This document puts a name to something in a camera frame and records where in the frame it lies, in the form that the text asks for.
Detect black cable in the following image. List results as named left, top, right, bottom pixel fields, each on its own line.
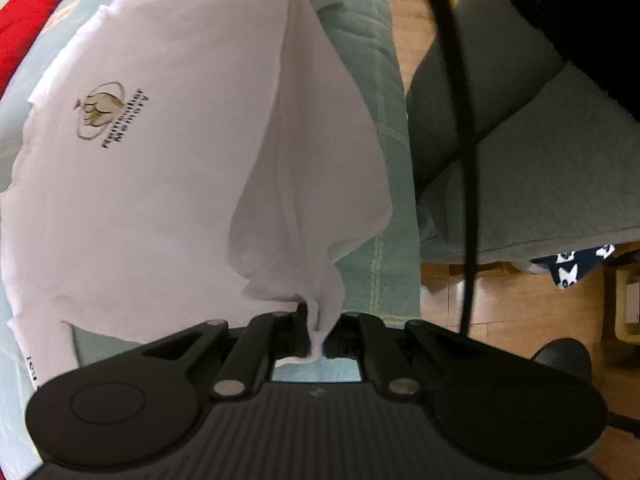
left=422, top=0, right=484, bottom=339

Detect black round object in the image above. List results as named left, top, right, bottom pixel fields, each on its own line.
left=529, top=337, right=594, bottom=387

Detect white printed t-shirt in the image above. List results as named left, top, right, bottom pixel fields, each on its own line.
left=0, top=0, right=394, bottom=392

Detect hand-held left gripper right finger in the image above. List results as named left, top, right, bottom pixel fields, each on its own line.
left=325, top=312, right=507, bottom=402

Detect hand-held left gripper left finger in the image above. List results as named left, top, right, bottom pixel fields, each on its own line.
left=142, top=310, right=309, bottom=402

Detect navy star-printed garment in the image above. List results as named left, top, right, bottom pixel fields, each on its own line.
left=529, top=243, right=619, bottom=290

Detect person's grey trousers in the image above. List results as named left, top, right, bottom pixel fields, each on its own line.
left=406, top=0, right=640, bottom=264

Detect beige box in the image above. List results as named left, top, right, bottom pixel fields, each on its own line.
left=601, top=260, right=640, bottom=347

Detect person's black jacket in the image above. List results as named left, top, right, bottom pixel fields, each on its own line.
left=486, top=0, right=640, bottom=123

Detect red quilt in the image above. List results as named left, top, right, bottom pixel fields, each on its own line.
left=0, top=0, right=84, bottom=92

